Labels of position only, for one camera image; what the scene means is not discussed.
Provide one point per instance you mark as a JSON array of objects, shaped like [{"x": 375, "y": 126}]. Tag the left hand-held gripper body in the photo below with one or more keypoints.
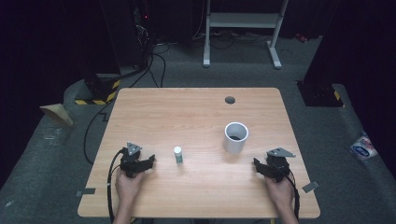
[{"x": 130, "y": 163}]

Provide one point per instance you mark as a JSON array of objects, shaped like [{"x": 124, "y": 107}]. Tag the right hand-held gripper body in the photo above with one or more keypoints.
[{"x": 277, "y": 166}]

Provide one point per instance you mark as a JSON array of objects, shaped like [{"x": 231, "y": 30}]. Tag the small white-capped bottle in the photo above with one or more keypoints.
[{"x": 178, "y": 155}]

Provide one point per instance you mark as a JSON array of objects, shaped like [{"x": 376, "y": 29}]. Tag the white cup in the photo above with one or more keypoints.
[{"x": 235, "y": 143}]

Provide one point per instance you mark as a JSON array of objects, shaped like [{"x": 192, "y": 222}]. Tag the person's left hand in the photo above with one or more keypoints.
[{"x": 127, "y": 188}]

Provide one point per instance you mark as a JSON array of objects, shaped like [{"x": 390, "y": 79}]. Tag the person's right hand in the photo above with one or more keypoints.
[{"x": 281, "y": 193}]

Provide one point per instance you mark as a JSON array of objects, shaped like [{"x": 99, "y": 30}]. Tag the dark thing inside cup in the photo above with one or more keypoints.
[{"x": 234, "y": 137}]

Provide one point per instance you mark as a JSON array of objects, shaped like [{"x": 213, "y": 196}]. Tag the grey tape piece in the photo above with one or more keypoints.
[
  {"x": 310, "y": 186},
  {"x": 86, "y": 192}
]

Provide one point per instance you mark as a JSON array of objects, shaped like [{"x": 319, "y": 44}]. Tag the black yellow striped stand base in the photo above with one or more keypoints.
[
  {"x": 320, "y": 95},
  {"x": 99, "y": 91}
]

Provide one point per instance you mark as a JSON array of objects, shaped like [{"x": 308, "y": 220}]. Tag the white blue plastic packet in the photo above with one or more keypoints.
[{"x": 363, "y": 148}]

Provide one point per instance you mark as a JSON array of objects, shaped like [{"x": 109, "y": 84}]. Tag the beige cardboard piece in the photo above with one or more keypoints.
[{"x": 57, "y": 113}]

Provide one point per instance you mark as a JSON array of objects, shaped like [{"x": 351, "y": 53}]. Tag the small red thing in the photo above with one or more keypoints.
[{"x": 301, "y": 38}]

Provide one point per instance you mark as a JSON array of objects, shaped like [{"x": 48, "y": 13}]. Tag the white metal stand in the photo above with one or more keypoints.
[{"x": 244, "y": 20}]

